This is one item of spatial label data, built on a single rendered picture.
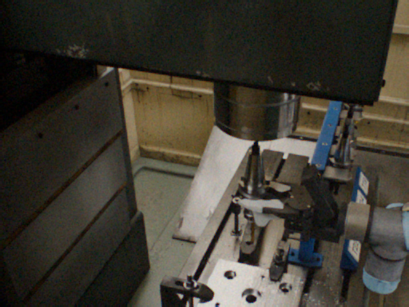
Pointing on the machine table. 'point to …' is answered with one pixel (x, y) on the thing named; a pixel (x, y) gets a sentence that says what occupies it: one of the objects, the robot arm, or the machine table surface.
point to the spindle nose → (255, 113)
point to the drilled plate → (234, 289)
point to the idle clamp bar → (247, 253)
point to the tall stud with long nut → (236, 214)
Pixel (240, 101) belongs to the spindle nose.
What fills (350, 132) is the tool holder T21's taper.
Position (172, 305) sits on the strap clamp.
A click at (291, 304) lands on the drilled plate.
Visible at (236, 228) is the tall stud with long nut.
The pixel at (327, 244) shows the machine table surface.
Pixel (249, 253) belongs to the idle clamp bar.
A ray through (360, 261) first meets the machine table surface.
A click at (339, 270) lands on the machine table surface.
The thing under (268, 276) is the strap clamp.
